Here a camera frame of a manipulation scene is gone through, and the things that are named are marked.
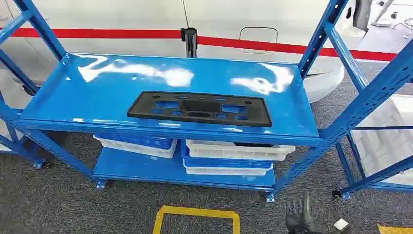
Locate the white car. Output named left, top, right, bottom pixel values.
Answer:
left=0, top=0, right=367, bottom=104

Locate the black plastic plate bracket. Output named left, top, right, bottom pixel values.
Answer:
left=127, top=91, right=273, bottom=128

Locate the black barrier post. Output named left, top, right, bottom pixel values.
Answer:
left=180, top=27, right=198, bottom=59

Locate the blue metal shelf rack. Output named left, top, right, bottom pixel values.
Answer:
left=332, top=126, right=413, bottom=199
left=13, top=0, right=413, bottom=203
left=0, top=11, right=52, bottom=169

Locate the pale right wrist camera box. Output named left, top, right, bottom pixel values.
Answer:
left=333, top=218, right=352, bottom=234

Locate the red barrier belt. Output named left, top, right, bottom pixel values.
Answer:
left=0, top=27, right=183, bottom=39
left=197, top=36, right=398, bottom=62

